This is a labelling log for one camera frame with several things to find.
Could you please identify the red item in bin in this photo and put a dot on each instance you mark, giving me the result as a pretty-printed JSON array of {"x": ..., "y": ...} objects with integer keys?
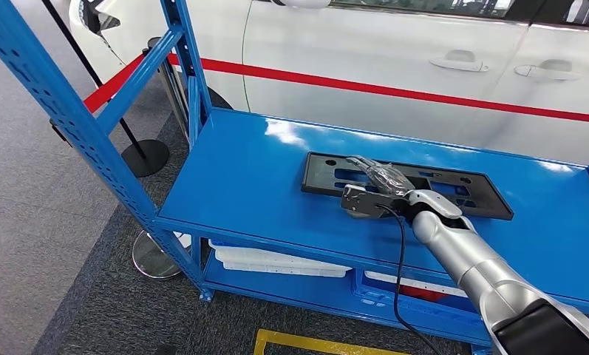
[{"x": 421, "y": 293}]

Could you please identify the black stanchion with black base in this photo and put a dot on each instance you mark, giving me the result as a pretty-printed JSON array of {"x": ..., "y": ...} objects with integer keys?
[{"x": 145, "y": 159}]

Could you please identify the blue metal shelf rack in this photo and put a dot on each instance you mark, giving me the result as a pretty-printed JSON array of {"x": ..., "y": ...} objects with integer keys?
[{"x": 255, "y": 186}]

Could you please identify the long red barrier belt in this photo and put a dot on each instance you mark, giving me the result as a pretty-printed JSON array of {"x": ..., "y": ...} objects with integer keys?
[{"x": 323, "y": 81}]

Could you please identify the black plastic plate part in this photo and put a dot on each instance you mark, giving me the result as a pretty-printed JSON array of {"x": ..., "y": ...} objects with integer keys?
[{"x": 323, "y": 181}]

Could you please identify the yellow floor tape square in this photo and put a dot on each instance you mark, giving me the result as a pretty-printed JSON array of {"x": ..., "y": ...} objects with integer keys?
[{"x": 323, "y": 345}]

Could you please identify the chrome stanchion with black cap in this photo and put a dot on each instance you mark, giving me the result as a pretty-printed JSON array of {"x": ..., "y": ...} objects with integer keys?
[
  {"x": 174, "y": 98},
  {"x": 157, "y": 259}
]

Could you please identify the white car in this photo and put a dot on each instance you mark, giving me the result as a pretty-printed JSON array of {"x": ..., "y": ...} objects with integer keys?
[{"x": 372, "y": 59}]

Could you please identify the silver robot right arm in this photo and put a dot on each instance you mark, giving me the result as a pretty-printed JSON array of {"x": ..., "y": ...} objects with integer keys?
[{"x": 470, "y": 264}]

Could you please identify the short red barrier belt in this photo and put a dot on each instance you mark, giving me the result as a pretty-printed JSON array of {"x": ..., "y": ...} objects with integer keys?
[{"x": 108, "y": 90}]

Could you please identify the blue plastic bin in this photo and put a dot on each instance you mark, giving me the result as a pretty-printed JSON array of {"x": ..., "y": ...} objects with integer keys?
[{"x": 411, "y": 311}]

